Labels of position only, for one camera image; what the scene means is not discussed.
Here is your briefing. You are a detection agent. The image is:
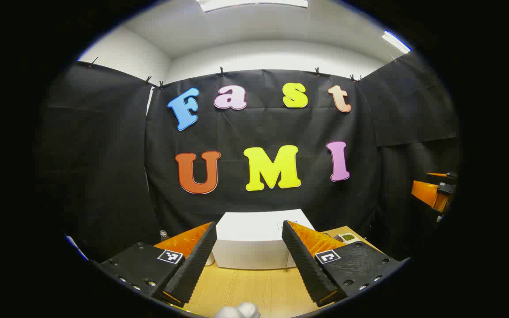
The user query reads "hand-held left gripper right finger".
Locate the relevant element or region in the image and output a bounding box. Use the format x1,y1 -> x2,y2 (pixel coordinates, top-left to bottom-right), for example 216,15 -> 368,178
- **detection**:
281,220 -> 410,308

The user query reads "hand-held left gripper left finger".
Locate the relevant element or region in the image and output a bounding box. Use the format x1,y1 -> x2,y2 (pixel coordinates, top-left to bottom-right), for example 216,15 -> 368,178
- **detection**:
90,221 -> 218,307

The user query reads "white microwave oven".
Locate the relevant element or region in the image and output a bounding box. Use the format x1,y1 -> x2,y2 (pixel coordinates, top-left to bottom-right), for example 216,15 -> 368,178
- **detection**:
210,209 -> 318,270

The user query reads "white box with blue labels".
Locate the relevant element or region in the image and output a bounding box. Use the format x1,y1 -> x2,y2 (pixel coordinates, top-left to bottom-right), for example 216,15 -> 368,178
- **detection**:
65,236 -> 88,261

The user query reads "black backdrop cloth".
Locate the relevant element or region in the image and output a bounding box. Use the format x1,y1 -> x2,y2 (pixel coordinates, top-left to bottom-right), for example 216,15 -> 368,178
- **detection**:
36,53 -> 460,265

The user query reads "ceiling light panel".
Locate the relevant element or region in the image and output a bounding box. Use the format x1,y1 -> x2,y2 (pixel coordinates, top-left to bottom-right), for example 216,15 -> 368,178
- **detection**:
196,0 -> 309,12
381,30 -> 412,54

